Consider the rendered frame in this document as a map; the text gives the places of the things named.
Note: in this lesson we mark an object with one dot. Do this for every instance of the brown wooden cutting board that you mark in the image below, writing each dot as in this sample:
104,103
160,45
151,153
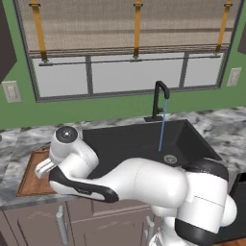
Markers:
33,179

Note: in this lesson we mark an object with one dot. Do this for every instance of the dark brown wall cupboard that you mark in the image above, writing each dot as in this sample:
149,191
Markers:
242,41
5,41

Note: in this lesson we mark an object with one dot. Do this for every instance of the beige woven window blind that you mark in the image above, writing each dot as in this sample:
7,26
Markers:
96,25

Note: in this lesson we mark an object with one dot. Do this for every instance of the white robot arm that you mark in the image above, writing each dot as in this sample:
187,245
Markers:
160,185

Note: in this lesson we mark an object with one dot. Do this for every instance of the blue water stream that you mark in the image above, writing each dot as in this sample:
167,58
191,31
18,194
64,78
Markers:
162,131

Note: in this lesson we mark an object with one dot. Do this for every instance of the grey brown cabinet door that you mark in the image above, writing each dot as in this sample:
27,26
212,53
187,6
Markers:
109,224
32,224

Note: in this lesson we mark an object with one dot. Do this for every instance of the white wall outlet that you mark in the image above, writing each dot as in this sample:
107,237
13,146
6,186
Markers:
234,77
12,92

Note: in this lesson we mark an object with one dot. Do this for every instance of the black sink basin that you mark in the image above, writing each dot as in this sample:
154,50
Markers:
128,144

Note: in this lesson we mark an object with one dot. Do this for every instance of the grey sink drain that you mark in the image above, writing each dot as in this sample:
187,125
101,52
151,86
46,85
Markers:
170,158

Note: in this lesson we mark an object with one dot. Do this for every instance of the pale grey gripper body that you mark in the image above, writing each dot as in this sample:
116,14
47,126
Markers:
42,167

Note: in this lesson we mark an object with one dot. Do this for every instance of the grey framed window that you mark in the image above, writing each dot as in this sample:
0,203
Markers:
128,77

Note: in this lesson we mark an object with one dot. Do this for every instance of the black sink faucet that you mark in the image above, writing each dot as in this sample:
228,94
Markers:
156,102

